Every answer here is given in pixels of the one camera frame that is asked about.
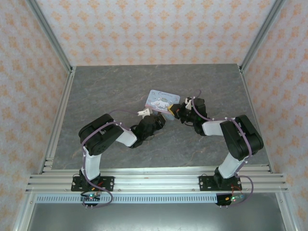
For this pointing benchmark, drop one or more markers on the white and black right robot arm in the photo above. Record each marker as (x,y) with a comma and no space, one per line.
(211,127)

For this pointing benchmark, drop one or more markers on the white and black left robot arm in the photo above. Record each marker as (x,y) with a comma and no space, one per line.
(92,163)

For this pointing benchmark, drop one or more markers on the aluminium corner post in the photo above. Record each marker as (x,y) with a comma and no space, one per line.
(48,31)
(264,31)

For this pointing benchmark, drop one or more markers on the wide aluminium crossbeam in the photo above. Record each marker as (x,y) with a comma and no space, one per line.
(156,184)

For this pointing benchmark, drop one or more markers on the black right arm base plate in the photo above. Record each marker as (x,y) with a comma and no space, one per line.
(205,183)

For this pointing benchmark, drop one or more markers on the narrow aluminium crossbeam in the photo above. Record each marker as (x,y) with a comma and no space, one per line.
(156,169)

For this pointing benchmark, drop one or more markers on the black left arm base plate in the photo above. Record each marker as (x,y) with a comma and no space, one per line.
(108,183)

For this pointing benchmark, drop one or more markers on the light blue cartoon pouch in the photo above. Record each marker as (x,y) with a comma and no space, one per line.
(161,98)

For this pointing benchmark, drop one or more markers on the aluminium side rail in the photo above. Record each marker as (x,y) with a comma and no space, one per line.
(61,113)
(252,113)

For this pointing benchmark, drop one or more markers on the grey metal panel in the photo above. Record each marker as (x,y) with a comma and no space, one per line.
(154,217)

